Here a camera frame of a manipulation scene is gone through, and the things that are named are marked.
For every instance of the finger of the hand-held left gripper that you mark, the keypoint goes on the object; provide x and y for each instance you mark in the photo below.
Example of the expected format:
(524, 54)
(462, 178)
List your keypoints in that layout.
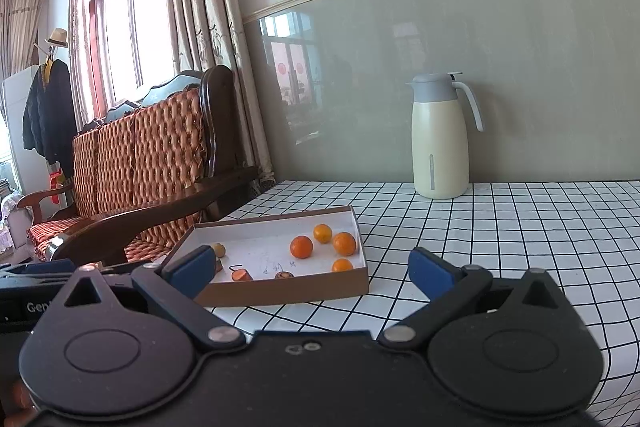
(35, 269)

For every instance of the yellow scarf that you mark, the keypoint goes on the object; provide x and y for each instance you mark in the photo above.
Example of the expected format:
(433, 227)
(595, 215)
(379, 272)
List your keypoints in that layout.
(47, 68)

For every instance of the orange kumquat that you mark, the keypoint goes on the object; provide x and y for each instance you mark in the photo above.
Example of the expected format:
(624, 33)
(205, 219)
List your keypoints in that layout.
(322, 233)
(342, 265)

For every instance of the window with red frame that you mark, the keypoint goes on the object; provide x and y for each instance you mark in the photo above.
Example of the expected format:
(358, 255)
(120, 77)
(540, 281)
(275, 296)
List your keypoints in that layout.
(135, 32)

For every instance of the carrot piece yellowish cut face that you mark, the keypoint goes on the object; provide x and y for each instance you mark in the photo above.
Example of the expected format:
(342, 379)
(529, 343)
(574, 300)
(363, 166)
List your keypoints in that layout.
(283, 276)

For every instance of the small brown longan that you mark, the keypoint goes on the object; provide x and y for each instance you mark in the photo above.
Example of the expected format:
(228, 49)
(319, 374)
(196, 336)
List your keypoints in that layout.
(218, 250)

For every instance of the person's left hand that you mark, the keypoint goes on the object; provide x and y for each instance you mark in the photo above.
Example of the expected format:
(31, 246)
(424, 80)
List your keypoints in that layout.
(15, 399)

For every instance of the orange mandarin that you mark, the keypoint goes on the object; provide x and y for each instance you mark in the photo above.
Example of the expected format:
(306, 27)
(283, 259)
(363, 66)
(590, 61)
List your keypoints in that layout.
(301, 247)
(344, 243)

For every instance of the straw hat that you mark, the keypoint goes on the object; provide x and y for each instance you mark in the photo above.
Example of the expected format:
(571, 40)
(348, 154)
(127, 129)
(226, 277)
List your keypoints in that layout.
(56, 38)

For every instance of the white lace cloth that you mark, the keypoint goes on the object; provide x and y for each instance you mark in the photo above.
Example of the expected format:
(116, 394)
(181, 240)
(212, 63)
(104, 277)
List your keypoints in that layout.
(11, 222)

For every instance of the brown cardboard box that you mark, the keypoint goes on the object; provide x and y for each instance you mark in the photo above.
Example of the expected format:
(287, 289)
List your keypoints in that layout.
(260, 252)

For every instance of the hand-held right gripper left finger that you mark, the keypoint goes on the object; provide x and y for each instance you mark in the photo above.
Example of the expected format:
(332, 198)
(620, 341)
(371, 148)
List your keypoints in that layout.
(192, 269)

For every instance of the wooden sofa orange cushions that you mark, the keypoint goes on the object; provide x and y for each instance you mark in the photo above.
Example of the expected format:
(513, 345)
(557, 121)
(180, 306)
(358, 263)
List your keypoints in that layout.
(150, 147)

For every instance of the small reddish carrot piece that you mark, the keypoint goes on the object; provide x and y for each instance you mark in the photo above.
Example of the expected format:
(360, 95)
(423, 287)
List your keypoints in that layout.
(241, 276)

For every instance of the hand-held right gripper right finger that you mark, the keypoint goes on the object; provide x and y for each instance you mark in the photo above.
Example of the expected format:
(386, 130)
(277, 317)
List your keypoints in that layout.
(432, 272)

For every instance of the fibrous orange carrot piece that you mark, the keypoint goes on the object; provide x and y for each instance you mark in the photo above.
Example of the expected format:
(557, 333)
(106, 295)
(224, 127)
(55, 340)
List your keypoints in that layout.
(219, 265)

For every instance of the beige patterned curtain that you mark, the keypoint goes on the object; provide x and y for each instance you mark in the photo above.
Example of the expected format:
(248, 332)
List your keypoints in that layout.
(80, 7)
(205, 7)
(22, 22)

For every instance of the white refrigerator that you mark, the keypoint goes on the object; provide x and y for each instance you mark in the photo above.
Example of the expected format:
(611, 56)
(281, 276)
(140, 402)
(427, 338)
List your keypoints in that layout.
(12, 117)

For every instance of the red hanging ornament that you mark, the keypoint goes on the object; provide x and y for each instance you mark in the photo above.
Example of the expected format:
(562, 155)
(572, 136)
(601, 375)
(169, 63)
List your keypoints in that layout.
(57, 181)

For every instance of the cream thermos jug grey lid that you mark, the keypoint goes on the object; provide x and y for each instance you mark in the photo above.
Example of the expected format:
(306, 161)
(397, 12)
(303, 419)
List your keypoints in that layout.
(437, 147)

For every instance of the black jacket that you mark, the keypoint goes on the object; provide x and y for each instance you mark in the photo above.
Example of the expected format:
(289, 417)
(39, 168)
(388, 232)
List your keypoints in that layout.
(47, 117)

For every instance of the white black grid tablecloth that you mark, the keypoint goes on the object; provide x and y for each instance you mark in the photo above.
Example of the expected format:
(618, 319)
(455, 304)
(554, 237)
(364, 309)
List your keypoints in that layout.
(500, 232)

